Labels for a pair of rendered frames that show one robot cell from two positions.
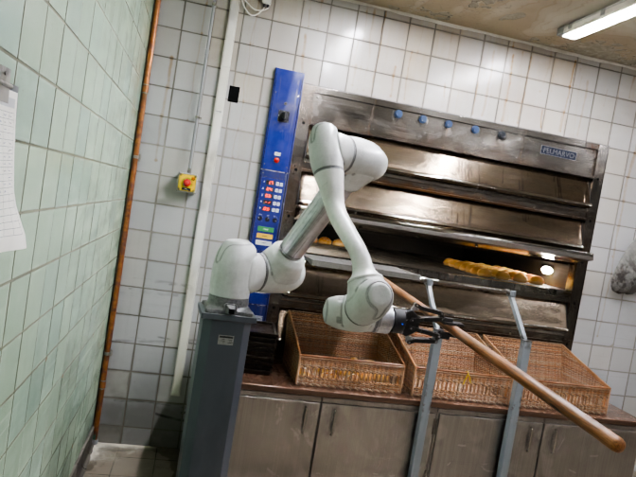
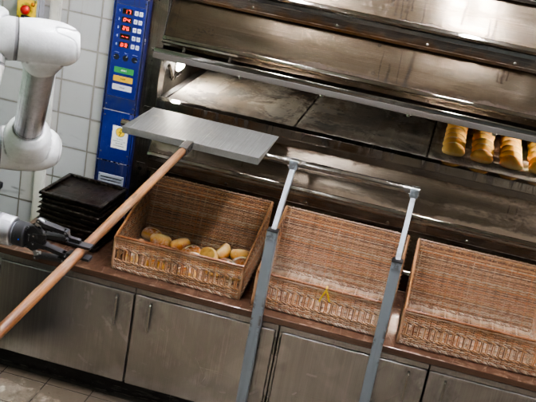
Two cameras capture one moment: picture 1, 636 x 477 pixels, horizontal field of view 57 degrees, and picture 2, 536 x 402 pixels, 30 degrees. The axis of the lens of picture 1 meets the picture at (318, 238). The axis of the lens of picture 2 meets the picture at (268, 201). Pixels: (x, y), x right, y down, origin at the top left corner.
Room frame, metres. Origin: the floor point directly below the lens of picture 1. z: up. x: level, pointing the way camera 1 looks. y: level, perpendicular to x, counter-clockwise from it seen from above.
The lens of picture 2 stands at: (-0.44, -1.88, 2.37)
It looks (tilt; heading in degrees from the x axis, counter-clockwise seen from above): 20 degrees down; 21
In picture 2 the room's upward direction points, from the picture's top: 10 degrees clockwise
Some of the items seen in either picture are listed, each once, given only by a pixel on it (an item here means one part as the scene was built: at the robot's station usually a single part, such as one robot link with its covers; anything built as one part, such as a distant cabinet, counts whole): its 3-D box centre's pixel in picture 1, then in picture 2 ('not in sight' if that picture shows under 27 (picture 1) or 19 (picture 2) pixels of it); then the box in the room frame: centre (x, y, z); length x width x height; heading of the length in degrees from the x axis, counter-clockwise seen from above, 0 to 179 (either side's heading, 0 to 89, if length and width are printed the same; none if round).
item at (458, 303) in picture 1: (432, 298); (350, 180); (3.47, -0.73, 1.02); 1.79 x 0.11 x 0.19; 102
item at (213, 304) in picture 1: (228, 303); not in sight; (2.22, 0.30, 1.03); 0.22 x 0.18 x 0.06; 16
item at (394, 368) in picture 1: (342, 349); (195, 233); (3.09, -0.22, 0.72); 0.56 x 0.49 x 0.28; 103
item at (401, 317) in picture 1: (404, 322); (29, 235); (1.80, -0.31, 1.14); 0.09 x 0.07 x 0.08; 102
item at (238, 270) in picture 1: (236, 267); not in sight; (2.25, 0.29, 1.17); 0.18 x 0.16 x 0.22; 130
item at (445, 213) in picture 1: (448, 212); (375, 61); (3.47, -0.73, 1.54); 1.79 x 0.11 x 0.19; 102
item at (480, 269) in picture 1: (491, 270); (498, 142); (4.02, -1.21, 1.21); 0.61 x 0.48 x 0.06; 12
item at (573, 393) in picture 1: (541, 372); (474, 304); (3.33, -1.39, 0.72); 0.56 x 0.49 x 0.28; 103
